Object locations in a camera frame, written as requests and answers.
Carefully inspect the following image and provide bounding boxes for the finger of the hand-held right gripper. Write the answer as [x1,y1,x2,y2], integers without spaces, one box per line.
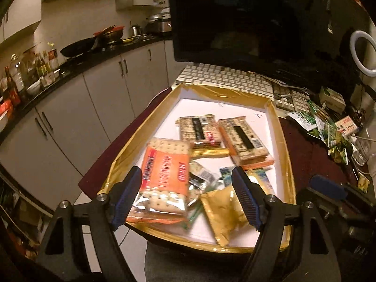
[295,175,353,212]

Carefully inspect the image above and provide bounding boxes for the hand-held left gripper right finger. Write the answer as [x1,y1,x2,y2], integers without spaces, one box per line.
[231,167,343,282]

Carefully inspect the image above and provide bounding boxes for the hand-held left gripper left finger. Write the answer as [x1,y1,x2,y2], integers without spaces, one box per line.
[35,166,144,282]

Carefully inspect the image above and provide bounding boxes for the gold-rimmed cardboard box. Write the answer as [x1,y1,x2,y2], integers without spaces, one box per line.
[97,83,296,255]

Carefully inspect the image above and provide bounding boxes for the gold foil snack packet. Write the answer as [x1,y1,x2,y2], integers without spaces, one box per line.
[200,188,250,247]

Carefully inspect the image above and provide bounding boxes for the yellow blue-print snack packet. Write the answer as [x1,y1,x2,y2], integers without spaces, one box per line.
[246,167,277,196]

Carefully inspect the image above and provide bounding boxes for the small yellow sachet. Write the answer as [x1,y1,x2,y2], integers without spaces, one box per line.
[356,173,370,193]

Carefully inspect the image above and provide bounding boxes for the small blue snack packet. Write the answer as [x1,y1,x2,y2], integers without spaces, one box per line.
[219,167,235,186]

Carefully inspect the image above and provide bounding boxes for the orange cracker packet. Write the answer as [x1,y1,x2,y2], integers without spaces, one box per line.
[126,137,191,224]

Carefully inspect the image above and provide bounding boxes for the clear plastic cup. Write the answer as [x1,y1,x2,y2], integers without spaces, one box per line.
[351,137,372,167]

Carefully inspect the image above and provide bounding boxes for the clear black-label cracker packet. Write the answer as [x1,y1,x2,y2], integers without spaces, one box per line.
[188,161,219,208]

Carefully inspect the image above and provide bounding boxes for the small green-edged packet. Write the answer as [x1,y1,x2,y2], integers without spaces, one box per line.
[181,206,204,230]

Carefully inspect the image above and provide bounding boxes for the pile of green snack packets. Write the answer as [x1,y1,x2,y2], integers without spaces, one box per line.
[286,100,353,165]

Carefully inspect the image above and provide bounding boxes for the long barcode cracker packet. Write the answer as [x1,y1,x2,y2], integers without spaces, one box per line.
[217,117,275,166]

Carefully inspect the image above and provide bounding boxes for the flat yellow snack packet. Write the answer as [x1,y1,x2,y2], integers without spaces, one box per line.
[189,145,230,157]

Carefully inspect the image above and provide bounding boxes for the red white card box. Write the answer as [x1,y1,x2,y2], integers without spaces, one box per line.
[335,117,360,137]

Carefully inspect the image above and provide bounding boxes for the person's grey trouser leg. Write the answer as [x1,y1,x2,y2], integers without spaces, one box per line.
[145,235,253,282]

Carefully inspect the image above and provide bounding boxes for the small green white carton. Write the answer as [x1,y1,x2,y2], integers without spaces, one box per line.
[319,86,346,114]

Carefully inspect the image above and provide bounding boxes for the small barcode cracker packet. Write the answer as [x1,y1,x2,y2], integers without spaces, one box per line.
[176,114,222,148]

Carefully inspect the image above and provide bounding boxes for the grey kitchen base cabinets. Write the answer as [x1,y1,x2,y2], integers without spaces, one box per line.
[0,39,177,210]

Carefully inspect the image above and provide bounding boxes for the white computer keyboard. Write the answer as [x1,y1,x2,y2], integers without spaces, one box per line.
[176,63,312,115]

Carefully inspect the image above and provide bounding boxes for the black kitchen countertop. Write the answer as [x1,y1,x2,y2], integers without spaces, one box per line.
[0,32,174,141]

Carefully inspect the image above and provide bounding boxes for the white bowl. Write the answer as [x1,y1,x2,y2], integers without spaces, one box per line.
[26,81,43,95]

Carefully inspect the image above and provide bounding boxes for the red food packaging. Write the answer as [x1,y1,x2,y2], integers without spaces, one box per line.
[0,98,14,117]

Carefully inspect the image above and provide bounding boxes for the black wok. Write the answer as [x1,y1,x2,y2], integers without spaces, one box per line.
[60,37,100,58]

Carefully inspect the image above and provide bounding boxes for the row of condiment bottles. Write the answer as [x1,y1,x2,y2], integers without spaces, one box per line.
[35,43,61,78]

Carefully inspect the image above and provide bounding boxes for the large clear oil bottle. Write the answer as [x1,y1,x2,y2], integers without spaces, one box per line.
[8,53,26,95]

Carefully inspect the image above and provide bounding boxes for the red-lidded pot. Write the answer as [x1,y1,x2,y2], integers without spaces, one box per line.
[94,25,125,43]

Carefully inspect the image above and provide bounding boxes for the rice cooker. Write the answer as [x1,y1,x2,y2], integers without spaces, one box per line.
[146,13,172,35]

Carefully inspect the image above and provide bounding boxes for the black computer monitor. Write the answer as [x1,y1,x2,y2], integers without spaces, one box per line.
[167,0,373,93]

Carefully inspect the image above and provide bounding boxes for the white upper kitchen cabinets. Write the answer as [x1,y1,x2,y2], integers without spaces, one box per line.
[0,0,43,44]

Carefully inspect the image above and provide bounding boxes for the white ring light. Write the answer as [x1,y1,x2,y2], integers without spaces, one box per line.
[349,30,376,73]

